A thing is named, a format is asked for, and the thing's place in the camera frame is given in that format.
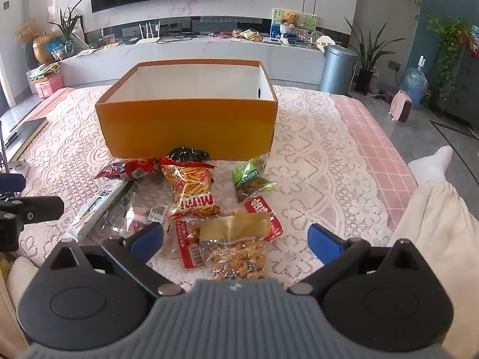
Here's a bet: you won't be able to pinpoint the white tv cabinet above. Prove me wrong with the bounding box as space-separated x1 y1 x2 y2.
58 34 326 87

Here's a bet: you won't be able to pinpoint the person's leg cream trousers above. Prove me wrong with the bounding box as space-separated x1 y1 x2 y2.
389 179 479 359

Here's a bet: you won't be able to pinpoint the green pea snack packet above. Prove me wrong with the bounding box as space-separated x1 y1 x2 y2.
231 156 278 203

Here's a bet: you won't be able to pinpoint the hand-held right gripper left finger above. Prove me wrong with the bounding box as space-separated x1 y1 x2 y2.
39 221 186 300

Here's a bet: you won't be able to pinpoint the pink gift boxes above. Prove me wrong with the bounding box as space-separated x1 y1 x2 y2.
34 74 64 99

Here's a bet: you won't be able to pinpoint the grey pedal trash can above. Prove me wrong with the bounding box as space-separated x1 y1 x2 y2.
320 45 359 96

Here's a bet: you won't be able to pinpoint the orange cardboard box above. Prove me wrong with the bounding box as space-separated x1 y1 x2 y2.
95 59 278 159

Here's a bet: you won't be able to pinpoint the pink checked table cover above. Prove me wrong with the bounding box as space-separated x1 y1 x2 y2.
0 85 419 232

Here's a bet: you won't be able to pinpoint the snack bags on cabinet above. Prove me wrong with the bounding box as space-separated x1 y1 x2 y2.
233 29 263 42

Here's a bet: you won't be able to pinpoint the clear plastic snack packet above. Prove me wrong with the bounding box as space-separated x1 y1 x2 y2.
95 191 173 234

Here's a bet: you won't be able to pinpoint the pink fan heater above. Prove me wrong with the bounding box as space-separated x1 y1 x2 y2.
389 90 412 123

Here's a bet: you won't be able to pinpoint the person's white sock foot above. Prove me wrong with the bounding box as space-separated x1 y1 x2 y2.
408 146 453 185

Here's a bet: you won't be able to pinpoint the green ivy plant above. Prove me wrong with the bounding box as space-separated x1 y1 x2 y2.
427 15 474 101

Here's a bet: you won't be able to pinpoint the black book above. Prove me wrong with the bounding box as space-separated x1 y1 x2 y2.
7 118 49 146

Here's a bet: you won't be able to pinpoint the white router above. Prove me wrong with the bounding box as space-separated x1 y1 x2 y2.
135 22 162 45

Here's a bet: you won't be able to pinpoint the gold vase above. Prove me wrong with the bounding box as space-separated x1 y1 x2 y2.
32 34 57 64

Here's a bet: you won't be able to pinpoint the orange-red chips bag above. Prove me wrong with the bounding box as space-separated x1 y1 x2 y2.
160 157 222 220

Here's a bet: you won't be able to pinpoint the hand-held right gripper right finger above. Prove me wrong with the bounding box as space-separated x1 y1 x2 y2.
286 223 438 296

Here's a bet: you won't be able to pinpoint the black snack packet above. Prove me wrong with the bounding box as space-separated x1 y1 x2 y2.
166 147 210 165

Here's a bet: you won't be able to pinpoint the green picture board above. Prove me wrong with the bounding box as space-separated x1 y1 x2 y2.
271 7 318 36

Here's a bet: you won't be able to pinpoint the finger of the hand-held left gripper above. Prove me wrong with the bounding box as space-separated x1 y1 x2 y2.
0 173 27 195
0 195 64 223

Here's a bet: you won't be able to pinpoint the round white hand fan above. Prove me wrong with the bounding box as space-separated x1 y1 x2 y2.
316 34 338 51

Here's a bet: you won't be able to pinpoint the white red label packet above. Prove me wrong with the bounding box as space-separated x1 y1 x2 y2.
243 195 285 242

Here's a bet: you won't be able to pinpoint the dark grey cabinet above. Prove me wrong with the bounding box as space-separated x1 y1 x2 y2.
439 48 479 135

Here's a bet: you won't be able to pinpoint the blue water bottle with pump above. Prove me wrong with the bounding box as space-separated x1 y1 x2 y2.
401 55 428 110

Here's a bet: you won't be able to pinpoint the gold top nut packet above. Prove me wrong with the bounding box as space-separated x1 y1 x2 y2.
198 212 272 281

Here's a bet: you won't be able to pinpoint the orchid plant in glass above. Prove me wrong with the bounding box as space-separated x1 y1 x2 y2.
48 0 85 55

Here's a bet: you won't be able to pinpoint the red barcode snack packet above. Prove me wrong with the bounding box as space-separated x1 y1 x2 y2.
170 217 206 269

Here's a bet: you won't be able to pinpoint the spiky potted plant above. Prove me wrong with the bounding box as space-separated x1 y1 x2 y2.
344 17 407 96

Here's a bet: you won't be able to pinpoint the dried flowers in vase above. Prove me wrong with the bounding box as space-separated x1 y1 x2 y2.
15 20 40 70

